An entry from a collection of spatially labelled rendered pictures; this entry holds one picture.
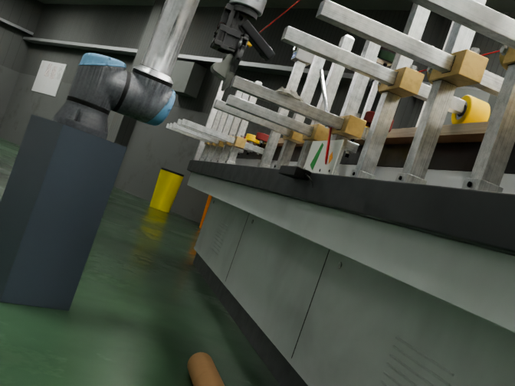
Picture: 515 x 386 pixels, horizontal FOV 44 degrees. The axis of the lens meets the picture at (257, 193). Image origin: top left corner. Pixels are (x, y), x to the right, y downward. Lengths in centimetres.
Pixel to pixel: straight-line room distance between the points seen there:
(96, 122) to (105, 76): 16
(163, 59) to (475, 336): 144
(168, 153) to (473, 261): 935
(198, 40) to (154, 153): 199
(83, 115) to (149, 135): 863
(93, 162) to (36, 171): 18
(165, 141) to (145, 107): 816
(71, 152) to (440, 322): 128
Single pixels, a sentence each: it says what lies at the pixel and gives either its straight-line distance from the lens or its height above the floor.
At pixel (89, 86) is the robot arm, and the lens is 221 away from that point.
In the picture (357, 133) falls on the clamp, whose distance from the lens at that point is 169.
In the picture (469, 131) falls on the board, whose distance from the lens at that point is 150.
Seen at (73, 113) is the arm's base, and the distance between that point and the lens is 220.
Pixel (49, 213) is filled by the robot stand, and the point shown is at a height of 31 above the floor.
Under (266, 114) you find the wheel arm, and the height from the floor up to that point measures 83.
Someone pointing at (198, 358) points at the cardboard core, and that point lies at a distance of 196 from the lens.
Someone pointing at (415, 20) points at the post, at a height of 110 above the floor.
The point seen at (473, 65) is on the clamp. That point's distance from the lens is 127.
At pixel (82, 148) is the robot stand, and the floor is 54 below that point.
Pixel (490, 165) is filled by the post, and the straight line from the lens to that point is 107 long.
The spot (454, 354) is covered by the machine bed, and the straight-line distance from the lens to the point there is 137.
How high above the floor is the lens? 57
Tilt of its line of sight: 1 degrees up
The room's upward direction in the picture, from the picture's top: 19 degrees clockwise
